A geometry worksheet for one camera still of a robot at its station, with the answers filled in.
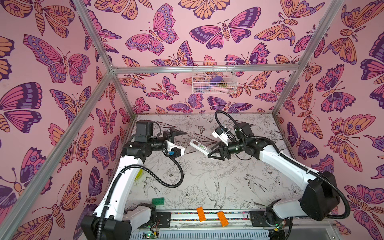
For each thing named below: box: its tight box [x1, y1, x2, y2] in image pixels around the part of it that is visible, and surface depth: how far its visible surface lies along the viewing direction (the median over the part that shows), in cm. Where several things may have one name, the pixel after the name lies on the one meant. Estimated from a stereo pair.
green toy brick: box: [152, 197, 165, 205], surface depth 81 cm
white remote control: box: [189, 139, 214, 156], surface depth 72 cm
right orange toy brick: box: [217, 211, 229, 228], surface depth 74 cm
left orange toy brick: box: [196, 206, 206, 222], surface depth 77 cm
